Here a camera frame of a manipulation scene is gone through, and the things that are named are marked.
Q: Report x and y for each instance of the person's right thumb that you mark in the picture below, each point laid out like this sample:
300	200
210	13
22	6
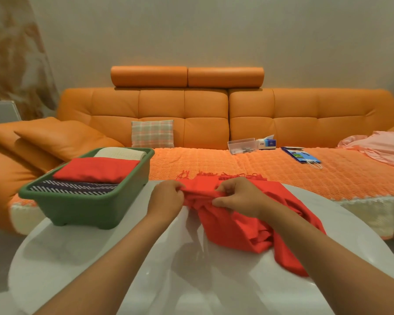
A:
224	200

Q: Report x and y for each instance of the person's right forearm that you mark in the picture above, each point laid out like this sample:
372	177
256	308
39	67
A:
331	265

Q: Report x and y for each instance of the person's right hand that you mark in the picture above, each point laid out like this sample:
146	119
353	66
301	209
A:
241	195

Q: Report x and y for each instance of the pink garment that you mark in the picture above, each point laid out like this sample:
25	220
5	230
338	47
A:
377	147

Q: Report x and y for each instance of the red fringed scarf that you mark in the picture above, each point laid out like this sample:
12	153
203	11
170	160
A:
246	223

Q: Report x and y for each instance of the orange knit sofa cover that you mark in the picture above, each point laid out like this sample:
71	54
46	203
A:
282	170

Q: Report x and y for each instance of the person's left thumb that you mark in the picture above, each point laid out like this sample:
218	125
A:
179	187

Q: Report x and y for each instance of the green plastic basket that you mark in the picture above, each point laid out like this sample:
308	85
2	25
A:
85	200

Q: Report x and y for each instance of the person's left forearm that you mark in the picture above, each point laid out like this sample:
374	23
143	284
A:
101	268

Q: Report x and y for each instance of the person's left hand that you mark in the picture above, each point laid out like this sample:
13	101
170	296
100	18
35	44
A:
164	198

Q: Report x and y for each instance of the white framed panel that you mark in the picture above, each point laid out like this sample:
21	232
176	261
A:
1	112

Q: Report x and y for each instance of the plaid throw pillow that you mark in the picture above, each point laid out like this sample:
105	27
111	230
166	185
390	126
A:
152	133

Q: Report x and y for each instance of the white round table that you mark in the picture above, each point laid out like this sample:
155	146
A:
190	268

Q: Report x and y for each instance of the folded red cloth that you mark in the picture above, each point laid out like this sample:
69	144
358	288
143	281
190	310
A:
97	170

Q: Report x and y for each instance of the orange leather cushion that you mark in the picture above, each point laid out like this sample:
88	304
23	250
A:
65	139
16	141

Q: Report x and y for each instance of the clear plastic box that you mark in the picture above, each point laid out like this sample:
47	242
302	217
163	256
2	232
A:
242	145

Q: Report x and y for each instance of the white blue tissue box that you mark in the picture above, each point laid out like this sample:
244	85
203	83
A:
266	142

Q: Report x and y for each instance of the folded cream knit cloth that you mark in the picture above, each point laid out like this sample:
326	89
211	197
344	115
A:
121	153

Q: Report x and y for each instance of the folded dark striped cloth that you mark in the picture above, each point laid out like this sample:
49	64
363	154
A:
72	187

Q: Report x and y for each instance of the orange leather sofa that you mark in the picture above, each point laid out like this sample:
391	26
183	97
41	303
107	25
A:
249	118

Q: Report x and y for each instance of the blue paper bag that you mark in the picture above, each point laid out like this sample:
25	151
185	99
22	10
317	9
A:
301	156

